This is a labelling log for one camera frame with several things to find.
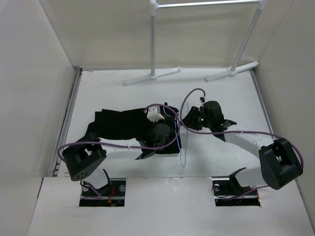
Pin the white clothes rack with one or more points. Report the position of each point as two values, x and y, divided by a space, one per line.
196 34

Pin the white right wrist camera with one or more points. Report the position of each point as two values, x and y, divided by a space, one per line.
203 99

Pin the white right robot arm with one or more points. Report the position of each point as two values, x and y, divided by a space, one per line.
279 162

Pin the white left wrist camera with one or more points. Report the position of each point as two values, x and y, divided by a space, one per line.
153 114

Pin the black trousers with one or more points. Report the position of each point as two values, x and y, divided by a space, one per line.
132 124

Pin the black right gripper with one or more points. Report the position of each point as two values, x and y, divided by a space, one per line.
193 113

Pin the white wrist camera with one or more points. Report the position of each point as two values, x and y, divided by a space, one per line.
203 99
153 114

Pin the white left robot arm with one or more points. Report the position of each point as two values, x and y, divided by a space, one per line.
84 157

